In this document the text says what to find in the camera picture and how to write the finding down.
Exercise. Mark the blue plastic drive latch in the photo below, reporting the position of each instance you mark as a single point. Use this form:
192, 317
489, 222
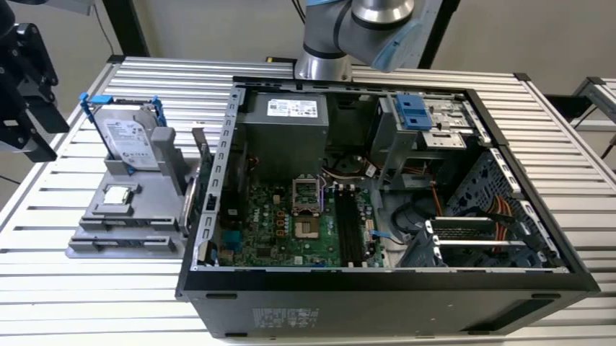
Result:
411, 111

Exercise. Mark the perforated metal disk bay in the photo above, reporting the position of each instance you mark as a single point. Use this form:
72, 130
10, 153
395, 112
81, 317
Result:
461, 230

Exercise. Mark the grey metal drive cage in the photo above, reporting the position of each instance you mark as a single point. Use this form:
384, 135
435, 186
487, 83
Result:
399, 151

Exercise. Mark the black case fan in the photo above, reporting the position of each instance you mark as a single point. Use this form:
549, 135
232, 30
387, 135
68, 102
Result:
237, 169

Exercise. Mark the pale blue flat tab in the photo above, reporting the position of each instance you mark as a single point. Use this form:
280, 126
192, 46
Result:
379, 234

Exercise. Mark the black frame post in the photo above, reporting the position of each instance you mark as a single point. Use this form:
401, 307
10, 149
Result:
438, 36
127, 29

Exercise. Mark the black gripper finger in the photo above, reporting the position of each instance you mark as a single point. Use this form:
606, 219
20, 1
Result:
36, 61
18, 122

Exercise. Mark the CPU socket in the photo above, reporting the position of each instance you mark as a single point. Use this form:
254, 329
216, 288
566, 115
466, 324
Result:
307, 227

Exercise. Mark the RAM slot with white clips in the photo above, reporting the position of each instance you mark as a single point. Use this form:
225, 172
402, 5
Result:
347, 227
360, 227

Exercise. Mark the green motherboard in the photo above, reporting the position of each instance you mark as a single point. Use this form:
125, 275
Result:
312, 252

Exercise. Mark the hard disk in blue carrier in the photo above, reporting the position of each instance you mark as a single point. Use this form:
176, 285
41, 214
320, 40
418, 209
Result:
127, 140

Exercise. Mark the silver CPU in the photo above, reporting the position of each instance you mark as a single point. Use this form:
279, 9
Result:
115, 195

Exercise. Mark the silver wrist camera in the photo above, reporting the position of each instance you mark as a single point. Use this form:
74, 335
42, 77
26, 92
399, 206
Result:
72, 5

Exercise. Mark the grey parts rack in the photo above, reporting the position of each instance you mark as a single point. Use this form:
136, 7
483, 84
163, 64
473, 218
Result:
159, 202

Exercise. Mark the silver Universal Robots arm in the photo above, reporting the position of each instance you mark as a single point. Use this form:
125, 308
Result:
379, 11

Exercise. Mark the black open PC case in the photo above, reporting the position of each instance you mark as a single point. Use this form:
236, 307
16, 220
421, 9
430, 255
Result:
336, 313

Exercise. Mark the grey power supply unit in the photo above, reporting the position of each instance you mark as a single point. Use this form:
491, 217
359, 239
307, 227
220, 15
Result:
283, 144

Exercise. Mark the black RAM slot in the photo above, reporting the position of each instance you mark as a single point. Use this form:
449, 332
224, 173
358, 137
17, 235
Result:
340, 227
354, 227

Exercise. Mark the blue VGA port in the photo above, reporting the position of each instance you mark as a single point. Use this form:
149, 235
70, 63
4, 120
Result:
231, 241

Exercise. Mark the aluminium side table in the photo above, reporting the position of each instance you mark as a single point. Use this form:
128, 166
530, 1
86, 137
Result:
598, 92

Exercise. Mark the black plug with yellow tag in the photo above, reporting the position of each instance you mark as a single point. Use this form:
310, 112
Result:
279, 60

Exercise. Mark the graphics card with metal bracket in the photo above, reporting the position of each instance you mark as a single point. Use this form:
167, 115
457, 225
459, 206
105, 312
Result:
205, 166

